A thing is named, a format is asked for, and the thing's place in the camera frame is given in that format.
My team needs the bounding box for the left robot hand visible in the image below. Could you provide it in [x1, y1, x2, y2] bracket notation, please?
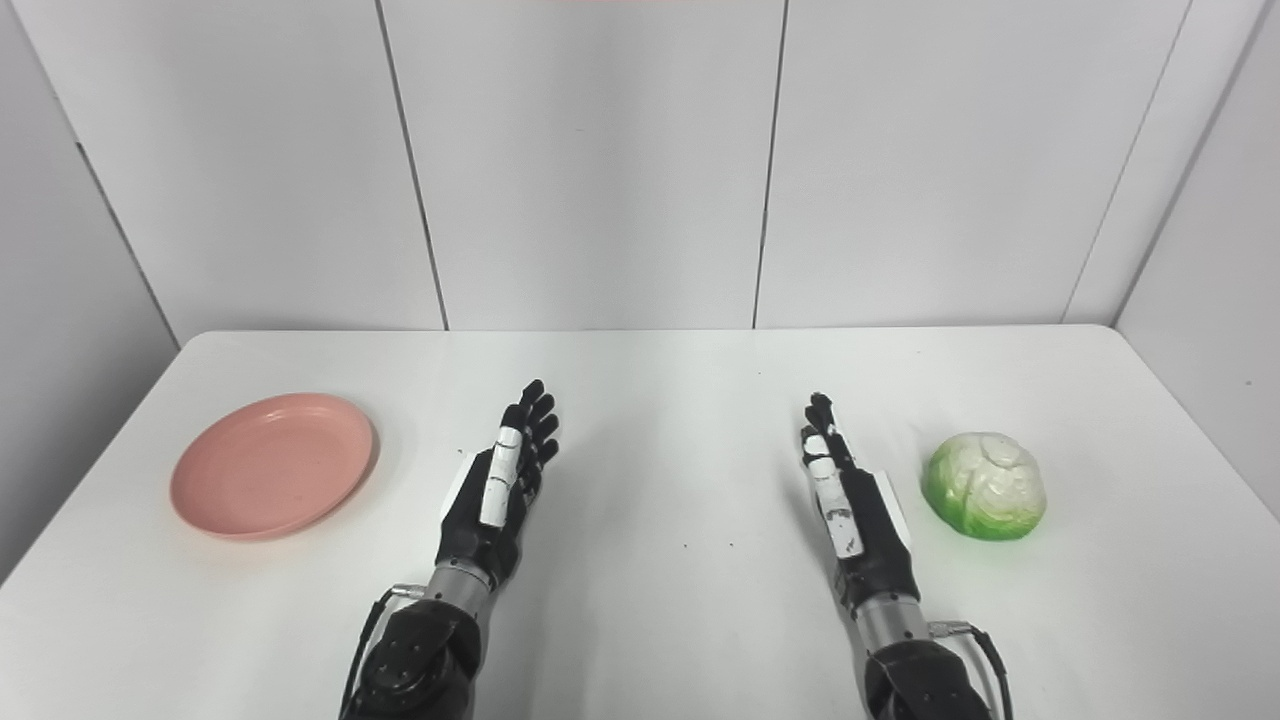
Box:
[435, 379, 561, 591]

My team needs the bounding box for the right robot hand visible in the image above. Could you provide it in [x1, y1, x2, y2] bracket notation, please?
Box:
[799, 392, 921, 608]

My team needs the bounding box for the green white cabbage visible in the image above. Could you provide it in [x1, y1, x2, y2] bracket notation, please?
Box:
[922, 431, 1048, 542]

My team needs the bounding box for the pink plate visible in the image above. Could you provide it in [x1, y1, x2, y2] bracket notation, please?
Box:
[169, 393, 377, 542]

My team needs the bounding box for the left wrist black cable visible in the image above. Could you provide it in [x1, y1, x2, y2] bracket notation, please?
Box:
[338, 584, 429, 720]

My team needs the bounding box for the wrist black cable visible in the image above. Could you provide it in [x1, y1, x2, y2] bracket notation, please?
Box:
[928, 620, 1015, 720]
[338, 584, 429, 720]

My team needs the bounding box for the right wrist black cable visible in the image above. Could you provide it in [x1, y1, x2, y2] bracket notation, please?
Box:
[928, 620, 1015, 720]

